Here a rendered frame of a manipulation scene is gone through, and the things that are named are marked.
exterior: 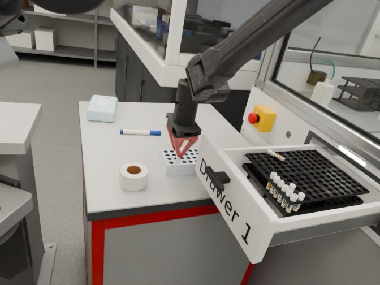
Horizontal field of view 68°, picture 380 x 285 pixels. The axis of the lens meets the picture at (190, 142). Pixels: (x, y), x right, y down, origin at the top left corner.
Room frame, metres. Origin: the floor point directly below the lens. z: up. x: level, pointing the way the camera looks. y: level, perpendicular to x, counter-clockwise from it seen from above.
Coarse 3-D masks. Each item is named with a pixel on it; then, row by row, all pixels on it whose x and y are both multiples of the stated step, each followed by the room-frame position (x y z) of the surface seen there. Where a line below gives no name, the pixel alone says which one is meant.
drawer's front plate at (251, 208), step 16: (208, 144) 0.57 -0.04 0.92; (208, 160) 0.56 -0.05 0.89; (224, 160) 0.50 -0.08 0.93; (208, 176) 0.54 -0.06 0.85; (240, 176) 0.45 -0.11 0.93; (208, 192) 0.53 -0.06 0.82; (224, 192) 0.47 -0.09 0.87; (240, 192) 0.43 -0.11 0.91; (256, 192) 0.41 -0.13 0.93; (224, 208) 0.46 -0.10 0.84; (240, 208) 0.42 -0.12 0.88; (256, 208) 0.38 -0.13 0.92; (240, 224) 0.40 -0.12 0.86; (256, 224) 0.37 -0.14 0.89; (272, 224) 0.35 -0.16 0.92; (240, 240) 0.39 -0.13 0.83; (256, 240) 0.36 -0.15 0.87; (256, 256) 0.35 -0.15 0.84
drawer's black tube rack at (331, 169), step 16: (272, 160) 0.59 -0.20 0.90; (288, 160) 0.61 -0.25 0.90; (304, 160) 0.62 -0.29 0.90; (320, 160) 0.64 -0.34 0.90; (256, 176) 0.55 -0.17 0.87; (288, 176) 0.53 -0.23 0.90; (304, 176) 0.54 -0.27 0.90; (320, 176) 0.56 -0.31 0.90; (336, 176) 0.57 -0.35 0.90; (304, 192) 0.48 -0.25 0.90; (320, 192) 0.49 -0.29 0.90; (336, 192) 0.51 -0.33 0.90; (352, 192) 0.56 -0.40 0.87; (368, 192) 0.54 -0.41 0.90; (304, 208) 0.47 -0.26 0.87; (320, 208) 0.48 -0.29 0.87; (336, 208) 0.50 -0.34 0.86
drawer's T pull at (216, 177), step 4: (208, 168) 0.48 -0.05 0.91; (208, 172) 0.48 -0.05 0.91; (212, 172) 0.47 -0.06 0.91; (216, 172) 0.48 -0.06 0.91; (220, 172) 0.48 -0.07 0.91; (224, 172) 0.48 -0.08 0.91; (212, 176) 0.46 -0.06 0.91; (216, 176) 0.46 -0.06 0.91; (220, 176) 0.46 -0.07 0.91; (224, 176) 0.47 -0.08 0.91; (212, 180) 0.46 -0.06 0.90; (216, 180) 0.45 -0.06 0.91; (220, 180) 0.45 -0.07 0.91; (224, 180) 0.46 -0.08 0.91; (228, 180) 0.46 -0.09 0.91; (216, 184) 0.44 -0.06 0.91; (220, 184) 0.44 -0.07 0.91; (216, 188) 0.44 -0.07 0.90; (220, 188) 0.43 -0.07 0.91
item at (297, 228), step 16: (304, 144) 0.73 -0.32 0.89; (240, 160) 0.63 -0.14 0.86; (336, 160) 0.67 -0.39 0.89; (352, 176) 0.61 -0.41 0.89; (272, 208) 0.49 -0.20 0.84; (352, 208) 0.47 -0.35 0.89; (368, 208) 0.48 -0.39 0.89; (288, 224) 0.39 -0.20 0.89; (304, 224) 0.41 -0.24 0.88; (320, 224) 0.43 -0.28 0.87; (336, 224) 0.45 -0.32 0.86; (352, 224) 0.47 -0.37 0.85; (368, 224) 0.49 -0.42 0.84; (272, 240) 0.38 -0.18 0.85; (288, 240) 0.40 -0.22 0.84
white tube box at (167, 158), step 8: (160, 152) 0.70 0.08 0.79; (168, 152) 0.70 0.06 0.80; (192, 152) 0.73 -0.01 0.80; (160, 160) 0.69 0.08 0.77; (168, 160) 0.66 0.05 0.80; (184, 160) 0.68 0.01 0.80; (192, 160) 0.68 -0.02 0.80; (168, 168) 0.64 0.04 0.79; (176, 168) 0.65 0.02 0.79; (184, 168) 0.66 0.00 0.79; (192, 168) 0.67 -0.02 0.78
